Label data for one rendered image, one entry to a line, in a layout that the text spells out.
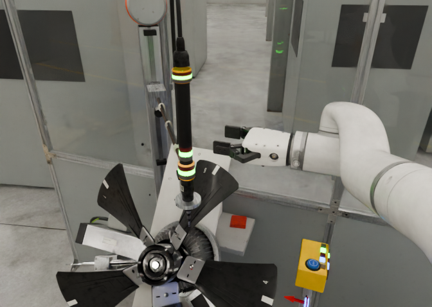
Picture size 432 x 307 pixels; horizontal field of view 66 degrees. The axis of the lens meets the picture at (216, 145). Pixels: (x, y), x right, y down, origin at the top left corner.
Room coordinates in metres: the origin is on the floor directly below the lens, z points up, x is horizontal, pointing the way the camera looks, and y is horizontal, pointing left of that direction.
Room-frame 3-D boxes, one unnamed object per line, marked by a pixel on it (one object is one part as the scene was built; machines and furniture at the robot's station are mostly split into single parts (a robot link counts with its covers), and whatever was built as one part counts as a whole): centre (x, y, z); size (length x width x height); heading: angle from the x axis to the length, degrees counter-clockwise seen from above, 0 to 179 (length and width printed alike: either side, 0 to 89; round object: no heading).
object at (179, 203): (0.73, 0.08, 1.49); 0.09 x 0.07 x 0.10; 16
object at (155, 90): (1.33, 0.25, 1.54); 0.10 x 0.07 x 0.09; 16
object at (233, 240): (1.28, 0.01, 0.85); 0.36 x 0.24 x 0.03; 71
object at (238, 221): (1.31, -0.11, 0.87); 0.08 x 0.08 x 0.02; 80
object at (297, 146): (0.64, -0.18, 1.65); 0.09 x 0.03 x 0.08; 161
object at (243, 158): (0.63, -0.07, 1.65); 0.08 x 0.06 x 0.01; 153
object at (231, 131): (0.74, -0.06, 1.65); 0.07 x 0.03 x 0.03; 71
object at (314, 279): (0.88, -0.36, 1.02); 0.16 x 0.10 x 0.11; 161
